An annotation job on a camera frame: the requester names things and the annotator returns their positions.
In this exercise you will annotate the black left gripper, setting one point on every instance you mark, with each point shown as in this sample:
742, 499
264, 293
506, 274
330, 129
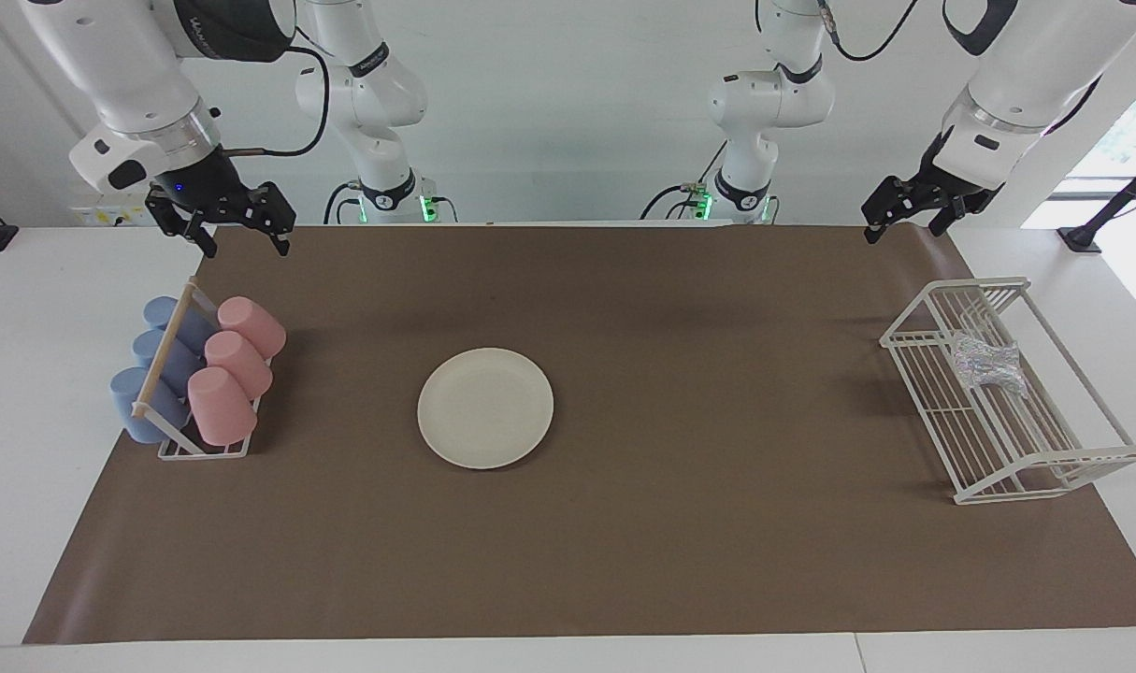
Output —
932, 187

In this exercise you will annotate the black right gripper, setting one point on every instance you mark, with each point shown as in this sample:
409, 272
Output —
203, 187

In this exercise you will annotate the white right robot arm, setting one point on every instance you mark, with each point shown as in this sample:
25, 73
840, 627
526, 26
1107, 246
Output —
128, 75

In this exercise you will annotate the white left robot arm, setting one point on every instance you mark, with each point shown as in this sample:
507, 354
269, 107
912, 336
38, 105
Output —
1026, 84

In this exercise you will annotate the cream round plate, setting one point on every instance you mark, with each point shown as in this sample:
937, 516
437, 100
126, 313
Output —
485, 408

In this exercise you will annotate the pink plastic cup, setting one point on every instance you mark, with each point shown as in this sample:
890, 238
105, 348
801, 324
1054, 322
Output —
220, 408
251, 325
238, 365

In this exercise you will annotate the blue plastic cup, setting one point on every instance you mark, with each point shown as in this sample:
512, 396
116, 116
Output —
194, 325
179, 360
137, 407

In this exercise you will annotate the brown table mat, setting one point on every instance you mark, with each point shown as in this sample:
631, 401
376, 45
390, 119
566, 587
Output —
680, 542

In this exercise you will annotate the white wall socket box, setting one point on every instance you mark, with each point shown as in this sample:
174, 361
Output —
109, 217

